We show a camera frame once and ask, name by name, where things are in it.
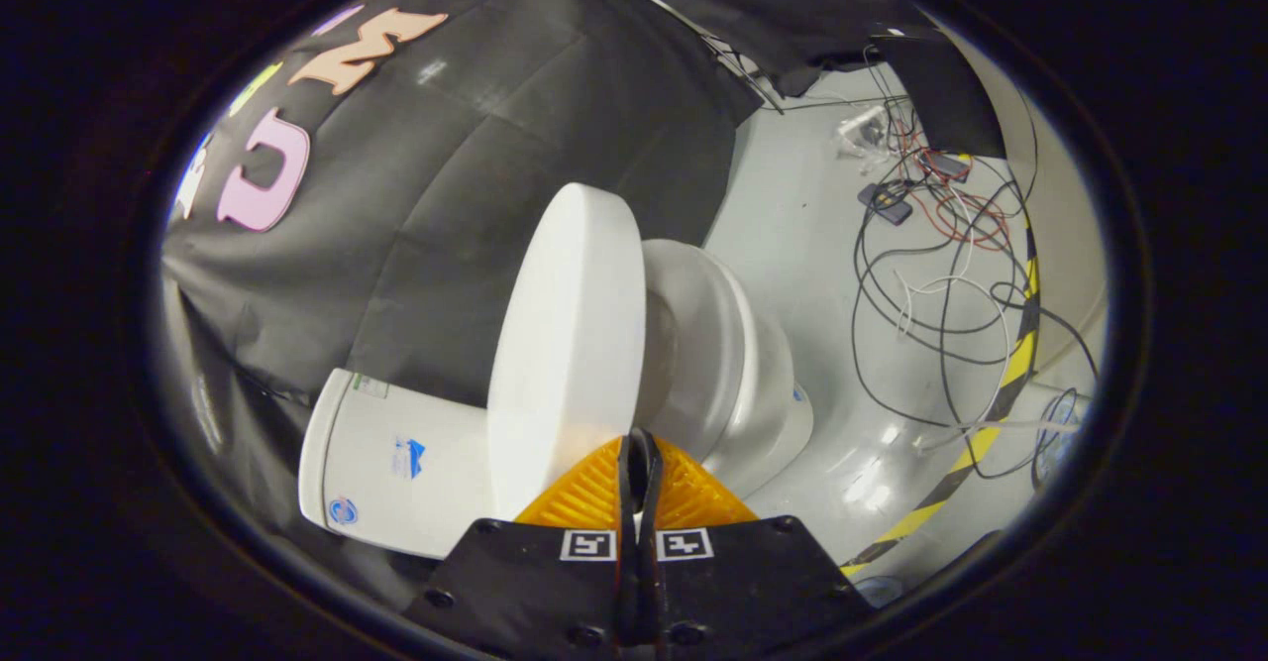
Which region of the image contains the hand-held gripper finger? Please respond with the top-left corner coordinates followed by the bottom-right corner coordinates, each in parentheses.
top-left (404, 428), bottom-right (643, 661)
top-left (639, 428), bottom-right (875, 661)

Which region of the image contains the white toilet lid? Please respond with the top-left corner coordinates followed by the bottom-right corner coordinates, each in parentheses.
top-left (485, 182), bottom-right (647, 521)

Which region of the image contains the white toilet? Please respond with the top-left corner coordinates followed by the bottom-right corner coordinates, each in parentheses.
top-left (299, 238), bottom-right (815, 560)

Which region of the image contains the yellow black striped tape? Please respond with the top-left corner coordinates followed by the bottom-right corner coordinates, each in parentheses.
top-left (840, 225), bottom-right (1043, 575)

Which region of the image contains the black backdrop cloth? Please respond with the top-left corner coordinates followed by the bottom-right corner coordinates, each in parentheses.
top-left (158, 0), bottom-right (937, 603)

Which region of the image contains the small black device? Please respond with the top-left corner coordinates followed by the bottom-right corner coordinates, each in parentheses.
top-left (858, 182), bottom-right (914, 226)
top-left (919, 149), bottom-right (974, 184)

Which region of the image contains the clear plastic piece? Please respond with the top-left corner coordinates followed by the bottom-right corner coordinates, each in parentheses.
top-left (835, 106), bottom-right (893, 159)

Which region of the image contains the black flat board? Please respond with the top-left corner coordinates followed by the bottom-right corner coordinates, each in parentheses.
top-left (870, 32), bottom-right (1008, 160)

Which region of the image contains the tangle of thin cables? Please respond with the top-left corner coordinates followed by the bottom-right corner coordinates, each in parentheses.
top-left (850, 42), bottom-right (1101, 489)

